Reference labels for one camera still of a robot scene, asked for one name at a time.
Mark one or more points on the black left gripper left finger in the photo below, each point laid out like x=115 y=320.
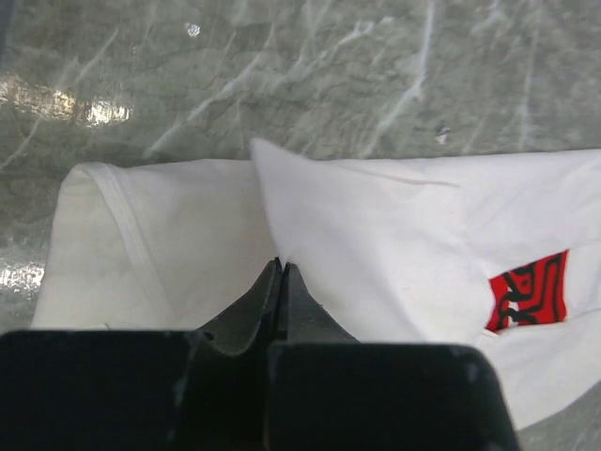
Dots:
x=143 y=390

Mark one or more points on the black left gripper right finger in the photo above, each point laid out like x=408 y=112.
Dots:
x=328 y=391

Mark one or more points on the white t shirt red print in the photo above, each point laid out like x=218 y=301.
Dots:
x=501 y=252

